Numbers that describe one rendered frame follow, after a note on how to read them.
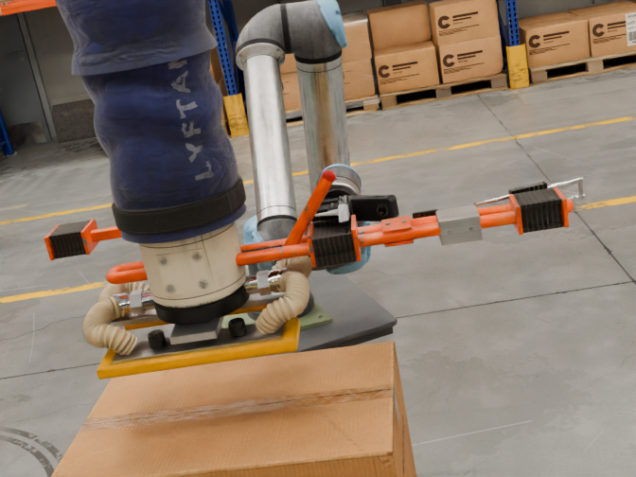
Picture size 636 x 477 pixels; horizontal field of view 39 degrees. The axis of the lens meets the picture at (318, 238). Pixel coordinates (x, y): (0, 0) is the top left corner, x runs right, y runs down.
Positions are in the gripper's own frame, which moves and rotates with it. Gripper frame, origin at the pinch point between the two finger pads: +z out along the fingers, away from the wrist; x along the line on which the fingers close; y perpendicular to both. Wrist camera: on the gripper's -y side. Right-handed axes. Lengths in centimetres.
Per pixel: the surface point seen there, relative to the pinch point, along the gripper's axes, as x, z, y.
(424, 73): -99, -715, -57
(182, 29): 40.1, 6.9, 19.2
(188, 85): 31.5, 6.1, 20.3
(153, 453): -29, 12, 39
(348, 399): -29.5, 3.1, 4.9
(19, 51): -22, -830, 365
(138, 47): 39.0, 10.7, 25.5
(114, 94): 32.7, 9.7, 31.2
